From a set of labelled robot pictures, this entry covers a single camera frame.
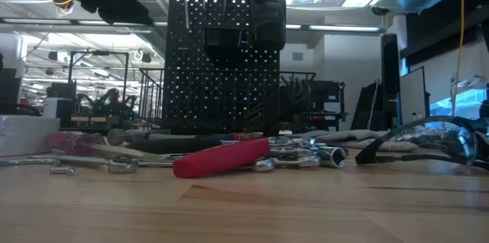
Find white and black box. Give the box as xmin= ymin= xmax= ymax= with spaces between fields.
xmin=42 ymin=97 xmax=73 ymax=128

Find yellow cable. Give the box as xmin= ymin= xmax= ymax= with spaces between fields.
xmin=452 ymin=0 xmax=466 ymax=118

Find short black plastic bin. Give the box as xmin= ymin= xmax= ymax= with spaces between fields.
xmin=203 ymin=28 xmax=245 ymax=69

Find black equipment cart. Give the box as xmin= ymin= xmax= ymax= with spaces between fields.
xmin=315 ymin=80 xmax=348 ymax=131

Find black gantry frame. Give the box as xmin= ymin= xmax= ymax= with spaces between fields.
xmin=67 ymin=50 xmax=130 ymax=101

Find red clear-handled screwdriver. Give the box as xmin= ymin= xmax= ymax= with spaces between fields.
xmin=47 ymin=131 xmax=165 ymax=160

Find red and blue pliers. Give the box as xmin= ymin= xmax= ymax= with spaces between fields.
xmin=198 ymin=131 xmax=264 ymax=141

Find black metal peg board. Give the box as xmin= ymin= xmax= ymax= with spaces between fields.
xmin=162 ymin=0 xmax=288 ymax=134

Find white panel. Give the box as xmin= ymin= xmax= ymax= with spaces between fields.
xmin=399 ymin=66 xmax=432 ymax=126

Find black wire basket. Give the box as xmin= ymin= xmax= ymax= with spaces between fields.
xmin=138 ymin=67 xmax=318 ymax=135

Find black leaning board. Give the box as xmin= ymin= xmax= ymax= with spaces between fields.
xmin=350 ymin=80 xmax=383 ymax=131

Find black column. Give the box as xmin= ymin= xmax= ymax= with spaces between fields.
xmin=381 ymin=33 xmax=401 ymax=131

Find long chrome tubular socket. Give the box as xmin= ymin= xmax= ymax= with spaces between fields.
xmin=273 ymin=146 xmax=349 ymax=170

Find red-handled driver tool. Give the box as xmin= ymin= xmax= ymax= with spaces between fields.
xmin=172 ymin=138 xmax=271 ymax=179

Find tall black plastic bin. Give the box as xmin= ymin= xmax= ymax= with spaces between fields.
xmin=250 ymin=0 xmax=287 ymax=51

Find black safety glasses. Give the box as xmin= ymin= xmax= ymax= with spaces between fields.
xmin=355 ymin=115 xmax=489 ymax=171

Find grey striped work glove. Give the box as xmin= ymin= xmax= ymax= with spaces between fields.
xmin=343 ymin=138 xmax=419 ymax=152
xmin=284 ymin=128 xmax=383 ymax=143

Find white tape roll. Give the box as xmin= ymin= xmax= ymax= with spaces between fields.
xmin=0 ymin=115 xmax=61 ymax=157

